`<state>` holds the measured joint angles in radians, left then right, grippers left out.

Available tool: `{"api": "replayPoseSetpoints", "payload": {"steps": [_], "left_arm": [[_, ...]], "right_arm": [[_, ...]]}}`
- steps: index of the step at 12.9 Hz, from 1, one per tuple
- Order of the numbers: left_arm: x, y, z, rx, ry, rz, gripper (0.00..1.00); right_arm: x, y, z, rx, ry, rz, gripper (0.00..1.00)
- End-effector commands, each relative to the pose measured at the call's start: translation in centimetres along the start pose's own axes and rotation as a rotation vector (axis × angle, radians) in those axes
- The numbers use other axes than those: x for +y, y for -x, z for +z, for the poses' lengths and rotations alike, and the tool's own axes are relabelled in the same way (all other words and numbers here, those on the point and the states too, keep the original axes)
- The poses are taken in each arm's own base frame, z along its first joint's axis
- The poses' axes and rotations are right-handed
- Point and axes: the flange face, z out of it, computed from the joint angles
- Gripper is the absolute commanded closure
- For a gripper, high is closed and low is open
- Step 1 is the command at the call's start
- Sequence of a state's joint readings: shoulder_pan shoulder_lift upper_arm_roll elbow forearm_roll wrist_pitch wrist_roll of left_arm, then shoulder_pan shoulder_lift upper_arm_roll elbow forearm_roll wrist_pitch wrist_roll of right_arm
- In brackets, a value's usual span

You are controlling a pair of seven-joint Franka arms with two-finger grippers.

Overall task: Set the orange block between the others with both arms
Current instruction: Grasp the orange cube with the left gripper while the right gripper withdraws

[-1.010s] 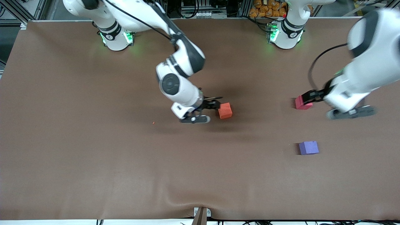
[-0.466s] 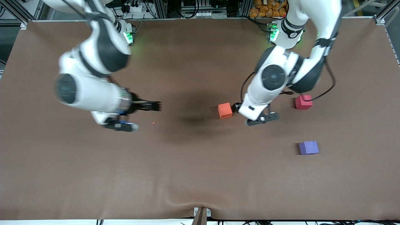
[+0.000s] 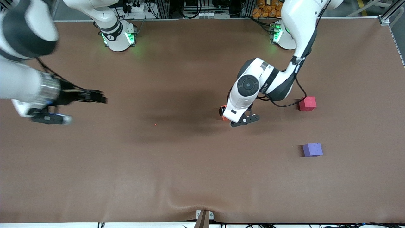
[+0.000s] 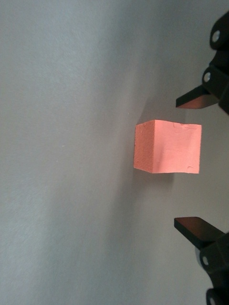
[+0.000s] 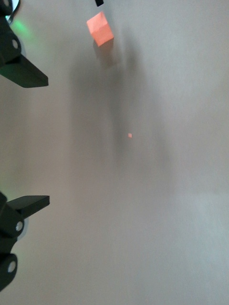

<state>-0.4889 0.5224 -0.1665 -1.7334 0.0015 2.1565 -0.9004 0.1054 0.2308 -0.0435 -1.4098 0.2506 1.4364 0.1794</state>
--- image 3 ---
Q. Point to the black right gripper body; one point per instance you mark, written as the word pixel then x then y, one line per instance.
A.
pixel 67 96

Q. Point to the orange foam block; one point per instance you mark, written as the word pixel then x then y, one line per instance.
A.
pixel 224 118

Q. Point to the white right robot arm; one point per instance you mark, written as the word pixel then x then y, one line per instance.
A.
pixel 19 79

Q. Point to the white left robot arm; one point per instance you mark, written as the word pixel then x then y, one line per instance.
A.
pixel 297 22

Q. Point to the brown table mat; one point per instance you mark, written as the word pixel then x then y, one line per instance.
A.
pixel 202 164

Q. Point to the red foam block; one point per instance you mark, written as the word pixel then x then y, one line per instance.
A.
pixel 307 103

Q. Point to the white power strip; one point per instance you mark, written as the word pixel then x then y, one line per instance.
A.
pixel 137 8

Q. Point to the white terminal block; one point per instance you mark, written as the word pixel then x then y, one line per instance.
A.
pixel 205 15

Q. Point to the purple foam block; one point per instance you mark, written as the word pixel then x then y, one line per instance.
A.
pixel 312 149

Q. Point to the bag of orange items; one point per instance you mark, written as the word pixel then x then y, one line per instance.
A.
pixel 267 9

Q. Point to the grey metal clamp bracket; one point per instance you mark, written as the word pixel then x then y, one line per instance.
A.
pixel 211 215

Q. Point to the aluminium frame post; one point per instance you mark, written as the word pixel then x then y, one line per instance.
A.
pixel 163 8

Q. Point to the aluminium frame profile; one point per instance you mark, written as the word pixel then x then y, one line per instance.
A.
pixel 392 12

